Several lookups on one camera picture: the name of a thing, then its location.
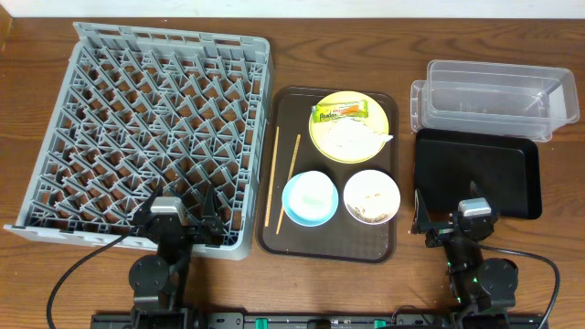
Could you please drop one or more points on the pink bowl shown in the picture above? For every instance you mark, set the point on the pink bowl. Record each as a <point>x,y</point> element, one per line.
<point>372,197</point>

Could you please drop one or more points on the clear plastic bin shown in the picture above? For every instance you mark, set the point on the clear plastic bin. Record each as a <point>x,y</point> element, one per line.
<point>494,98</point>

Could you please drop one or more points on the black rectangular tray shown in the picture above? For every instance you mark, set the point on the black rectangular tray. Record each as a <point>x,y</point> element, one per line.
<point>506,169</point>

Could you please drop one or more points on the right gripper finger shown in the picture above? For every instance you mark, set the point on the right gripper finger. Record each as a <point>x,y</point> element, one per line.
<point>421,222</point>
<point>475,190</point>

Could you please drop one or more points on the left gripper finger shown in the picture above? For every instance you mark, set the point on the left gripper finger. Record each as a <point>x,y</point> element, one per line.
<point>211,223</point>
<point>145,209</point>

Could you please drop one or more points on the grey plastic dishwasher rack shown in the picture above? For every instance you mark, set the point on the grey plastic dishwasher rack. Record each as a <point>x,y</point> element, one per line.
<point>142,107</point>

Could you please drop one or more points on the dark brown serving tray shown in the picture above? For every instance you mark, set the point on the dark brown serving tray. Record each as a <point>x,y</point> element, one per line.
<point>342,237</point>

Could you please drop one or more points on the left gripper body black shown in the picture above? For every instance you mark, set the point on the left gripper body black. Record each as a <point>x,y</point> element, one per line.
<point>184,228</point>

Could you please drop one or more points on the light blue bowl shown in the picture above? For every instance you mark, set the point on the light blue bowl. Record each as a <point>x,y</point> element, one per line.
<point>304,221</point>

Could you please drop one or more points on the white paper napkin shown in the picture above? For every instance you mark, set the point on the white paper napkin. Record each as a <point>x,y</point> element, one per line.
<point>352,138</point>

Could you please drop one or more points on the white plastic cup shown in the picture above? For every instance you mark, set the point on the white plastic cup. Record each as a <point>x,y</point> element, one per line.
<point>311,195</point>

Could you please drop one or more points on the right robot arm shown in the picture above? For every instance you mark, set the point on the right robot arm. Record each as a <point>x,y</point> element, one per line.
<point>485,288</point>

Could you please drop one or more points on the green snack wrapper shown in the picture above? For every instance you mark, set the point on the green snack wrapper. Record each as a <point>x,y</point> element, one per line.
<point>328,112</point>

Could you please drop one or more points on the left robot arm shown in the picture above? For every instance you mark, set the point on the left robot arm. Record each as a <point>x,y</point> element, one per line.
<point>159,280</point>

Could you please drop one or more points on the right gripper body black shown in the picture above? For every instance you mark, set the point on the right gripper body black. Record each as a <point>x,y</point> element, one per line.
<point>441,235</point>

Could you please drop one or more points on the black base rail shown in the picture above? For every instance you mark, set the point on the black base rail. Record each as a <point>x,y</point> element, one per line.
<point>272,321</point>

